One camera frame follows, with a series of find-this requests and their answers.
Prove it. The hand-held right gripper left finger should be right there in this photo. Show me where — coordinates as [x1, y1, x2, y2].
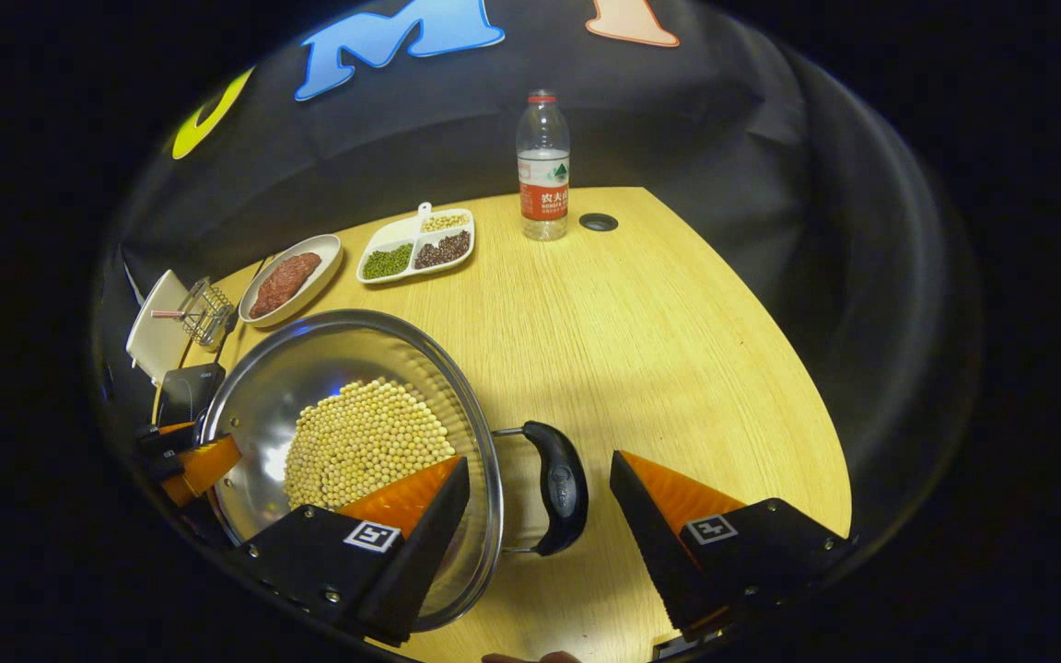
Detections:
[234, 456, 472, 646]

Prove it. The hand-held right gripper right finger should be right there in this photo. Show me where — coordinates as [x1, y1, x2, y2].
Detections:
[610, 449, 858, 646]

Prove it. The black induction cooktop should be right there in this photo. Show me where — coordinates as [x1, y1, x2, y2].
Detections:
[155, 362, 227, 429]

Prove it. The steel pot with black handle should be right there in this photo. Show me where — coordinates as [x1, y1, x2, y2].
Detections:
[199, 308, 589, 634]

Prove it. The pile of yellow soybeans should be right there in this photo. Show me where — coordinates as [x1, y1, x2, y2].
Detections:
[284, 376, 458, 512]

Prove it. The white kitchen appliance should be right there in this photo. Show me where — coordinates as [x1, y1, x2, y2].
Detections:
[125, 269, 191, 386]

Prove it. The red meat piece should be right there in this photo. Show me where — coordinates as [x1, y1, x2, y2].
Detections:
[249, 272, 297, 320]
[277, 252, 322, 291]

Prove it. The round white plate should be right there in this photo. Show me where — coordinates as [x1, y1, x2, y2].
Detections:
[238, 234, 344, 329]

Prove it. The pile of green mung beans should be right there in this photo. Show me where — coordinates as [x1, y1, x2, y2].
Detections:
[363, 243, 414, 280]

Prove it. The white divided dish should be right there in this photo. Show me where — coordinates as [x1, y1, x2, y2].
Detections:
[356, 203, 476, 285]

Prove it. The pile of dark red beans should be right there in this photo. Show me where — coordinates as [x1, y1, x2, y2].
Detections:
[414, 230, 472, 270]

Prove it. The clear water bottle red label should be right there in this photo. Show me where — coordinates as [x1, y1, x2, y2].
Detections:
[517, 89, 572, 242]

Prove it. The wire basket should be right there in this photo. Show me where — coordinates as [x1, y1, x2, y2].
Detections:
[179, 276, 237, 349]

